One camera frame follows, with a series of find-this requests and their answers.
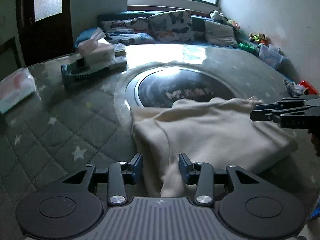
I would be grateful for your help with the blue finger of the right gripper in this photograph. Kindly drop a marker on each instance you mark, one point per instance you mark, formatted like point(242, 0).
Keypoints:
point(272, 116)
point(291, 102)

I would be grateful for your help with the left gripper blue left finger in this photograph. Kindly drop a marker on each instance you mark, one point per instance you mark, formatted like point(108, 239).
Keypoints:
point(120, 174)

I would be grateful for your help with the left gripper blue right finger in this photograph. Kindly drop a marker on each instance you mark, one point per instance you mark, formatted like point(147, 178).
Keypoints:
point(200, 174)

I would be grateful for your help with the cream knit sweater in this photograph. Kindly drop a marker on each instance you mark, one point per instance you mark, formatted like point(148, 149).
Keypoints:
point(219, 132)

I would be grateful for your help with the red toy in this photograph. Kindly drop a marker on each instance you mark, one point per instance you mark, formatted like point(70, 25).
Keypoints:
point(309, 87)

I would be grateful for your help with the clear plastic storage box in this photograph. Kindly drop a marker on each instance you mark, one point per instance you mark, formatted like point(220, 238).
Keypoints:
point(270, 57)

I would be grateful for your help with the green plastic toy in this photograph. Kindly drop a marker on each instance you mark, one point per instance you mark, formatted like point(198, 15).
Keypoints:
point(247, 47)

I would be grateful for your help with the colourful plush toys pile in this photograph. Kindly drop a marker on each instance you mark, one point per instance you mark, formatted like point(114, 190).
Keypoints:
point(259, 38)

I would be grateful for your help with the grey quilted star table cover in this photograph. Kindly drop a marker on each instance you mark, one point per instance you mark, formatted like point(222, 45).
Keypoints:
point(55, 132)

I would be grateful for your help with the grey plain cushion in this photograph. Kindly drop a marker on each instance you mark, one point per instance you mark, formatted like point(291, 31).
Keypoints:
point(219, 34)

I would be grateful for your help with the black round induction cooktop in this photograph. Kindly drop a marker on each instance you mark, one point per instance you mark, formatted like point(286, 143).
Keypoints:
point(162, 86)

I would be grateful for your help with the panda plush toy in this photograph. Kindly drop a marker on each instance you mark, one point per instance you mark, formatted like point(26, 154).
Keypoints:
point(218, 16)

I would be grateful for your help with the blue sofa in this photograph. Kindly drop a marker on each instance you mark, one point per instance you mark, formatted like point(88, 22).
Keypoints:
point(198, 31)

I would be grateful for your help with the right butterfly print pillow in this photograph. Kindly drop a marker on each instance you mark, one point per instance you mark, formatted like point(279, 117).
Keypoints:
point(172, 26)

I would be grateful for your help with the butterfly print pillow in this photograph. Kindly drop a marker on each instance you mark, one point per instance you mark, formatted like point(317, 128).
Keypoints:
point(128, 32)
point(172, 26)

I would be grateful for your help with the teal handheld gripper device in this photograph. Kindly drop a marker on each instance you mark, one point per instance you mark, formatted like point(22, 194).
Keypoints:
point(80, 71)

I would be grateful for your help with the green stacked small boxes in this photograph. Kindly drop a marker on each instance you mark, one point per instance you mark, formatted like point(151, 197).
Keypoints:
point(119, 49)

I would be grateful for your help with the pink white tissue pack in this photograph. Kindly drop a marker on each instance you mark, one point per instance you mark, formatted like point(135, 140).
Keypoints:
point(96, 49)

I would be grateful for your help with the white plastic bag with pink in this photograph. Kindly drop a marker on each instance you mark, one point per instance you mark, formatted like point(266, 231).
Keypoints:
point(16, 87)

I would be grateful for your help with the left butterfly print pillow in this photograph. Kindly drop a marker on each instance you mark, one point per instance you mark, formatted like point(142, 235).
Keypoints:
point(128, 32)

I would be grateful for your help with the dark wooden door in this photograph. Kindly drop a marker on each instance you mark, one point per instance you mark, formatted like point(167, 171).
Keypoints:
point(44, 28)

